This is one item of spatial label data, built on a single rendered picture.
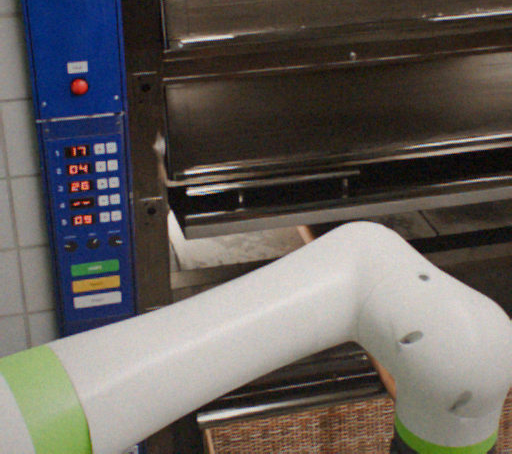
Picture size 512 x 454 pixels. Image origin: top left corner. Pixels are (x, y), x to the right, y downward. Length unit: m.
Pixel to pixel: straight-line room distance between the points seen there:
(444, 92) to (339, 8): 0.31
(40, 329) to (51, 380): 1.23
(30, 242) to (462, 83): 0.89
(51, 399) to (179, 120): 1.10
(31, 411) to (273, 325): 0.22
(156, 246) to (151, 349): 1.14
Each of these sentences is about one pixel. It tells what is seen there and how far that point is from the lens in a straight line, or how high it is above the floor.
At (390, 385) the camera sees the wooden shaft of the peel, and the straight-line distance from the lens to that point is 1.79.
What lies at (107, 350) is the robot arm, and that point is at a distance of 0.83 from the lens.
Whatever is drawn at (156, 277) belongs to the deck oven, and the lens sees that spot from 2.01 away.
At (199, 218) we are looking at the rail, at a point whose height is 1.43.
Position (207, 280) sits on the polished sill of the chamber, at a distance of 2.05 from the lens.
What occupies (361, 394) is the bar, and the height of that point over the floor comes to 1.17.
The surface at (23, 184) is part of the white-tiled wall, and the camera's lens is 1.86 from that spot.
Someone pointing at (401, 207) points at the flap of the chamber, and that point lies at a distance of 1.89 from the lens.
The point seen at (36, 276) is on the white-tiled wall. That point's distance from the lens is 1.97.
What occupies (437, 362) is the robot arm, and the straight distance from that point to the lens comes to 0.85.
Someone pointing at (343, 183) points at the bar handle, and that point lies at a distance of 1.87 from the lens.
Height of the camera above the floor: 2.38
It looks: 31 degrees down
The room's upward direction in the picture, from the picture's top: 1 degrees clockwise
